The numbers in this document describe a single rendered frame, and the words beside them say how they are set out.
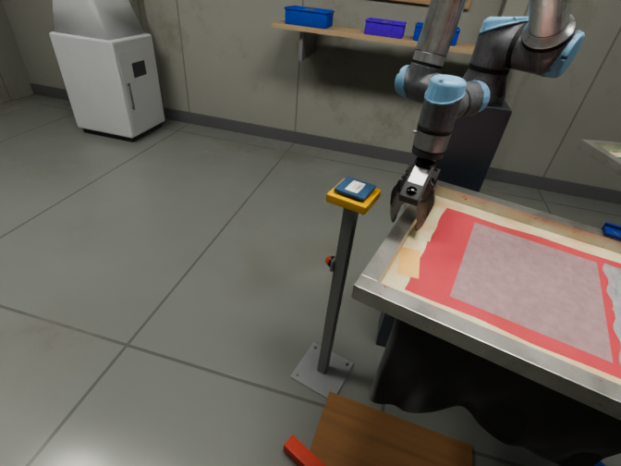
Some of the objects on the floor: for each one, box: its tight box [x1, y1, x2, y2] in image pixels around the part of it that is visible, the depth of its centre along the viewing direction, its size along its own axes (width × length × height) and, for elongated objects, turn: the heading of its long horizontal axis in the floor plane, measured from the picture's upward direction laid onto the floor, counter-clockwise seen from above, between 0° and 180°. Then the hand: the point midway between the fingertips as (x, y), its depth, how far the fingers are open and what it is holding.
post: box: [290, 178, 381, 399], centre depth 138 cm, size 22×22×96 cm
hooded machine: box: [49, 0, 164, 142], centre depth 331 cm, size 64×54×126 cm
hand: (405, 223), depth 93 cm, fingers open, 5 cm apart
